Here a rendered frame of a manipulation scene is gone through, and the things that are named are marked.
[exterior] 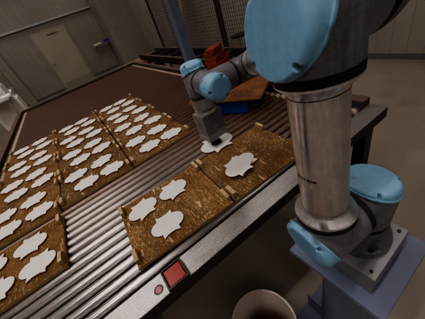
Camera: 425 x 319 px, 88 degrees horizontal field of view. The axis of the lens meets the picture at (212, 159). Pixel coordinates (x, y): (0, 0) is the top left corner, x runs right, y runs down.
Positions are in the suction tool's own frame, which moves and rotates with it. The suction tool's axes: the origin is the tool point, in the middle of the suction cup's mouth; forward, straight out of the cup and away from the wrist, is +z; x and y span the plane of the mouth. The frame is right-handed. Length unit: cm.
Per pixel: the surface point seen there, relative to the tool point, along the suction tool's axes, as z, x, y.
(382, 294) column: 25, 60, 2
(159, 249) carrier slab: 18.4, 5.5, 39.5
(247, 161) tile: 15.9, 1.6, -11.0
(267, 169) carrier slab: 18.4, 10.8, -13.3
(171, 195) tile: 17.5, -13.1, 23.1
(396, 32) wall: 76, -67, -375
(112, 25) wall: -43, -1019, -290
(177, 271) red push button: 19.1, 17.1, 38.7
